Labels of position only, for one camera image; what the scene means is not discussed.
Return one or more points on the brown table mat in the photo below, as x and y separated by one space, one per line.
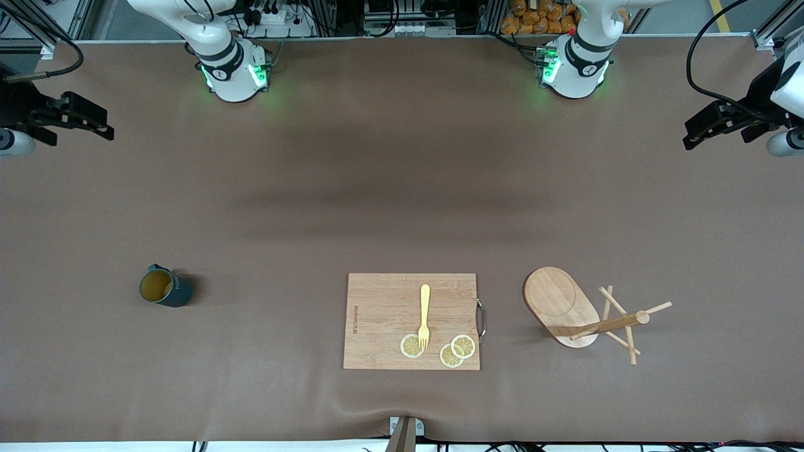
314 157

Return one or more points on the wooden mug tree rack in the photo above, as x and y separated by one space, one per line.
556 301

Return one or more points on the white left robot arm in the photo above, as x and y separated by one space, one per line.
575 78

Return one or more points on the white power strip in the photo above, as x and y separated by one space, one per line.
276 19

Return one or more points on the dark teal mug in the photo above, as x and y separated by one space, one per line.
179 294

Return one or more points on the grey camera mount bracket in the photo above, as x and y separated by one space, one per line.
403 436

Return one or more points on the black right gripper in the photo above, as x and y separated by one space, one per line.
16 104

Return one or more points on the lemon slice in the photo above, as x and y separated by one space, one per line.
408 347
463 346
447 359

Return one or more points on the grey electrical equipment box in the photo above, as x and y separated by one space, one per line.
408 28

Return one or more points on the orange packaged snacks pile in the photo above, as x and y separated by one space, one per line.
540 19

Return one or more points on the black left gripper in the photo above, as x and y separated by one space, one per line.
755 103

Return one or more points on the yellow plastic fork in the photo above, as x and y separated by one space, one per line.
425 307

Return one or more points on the aluminium frame profile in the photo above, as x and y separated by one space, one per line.
47 50
763 41

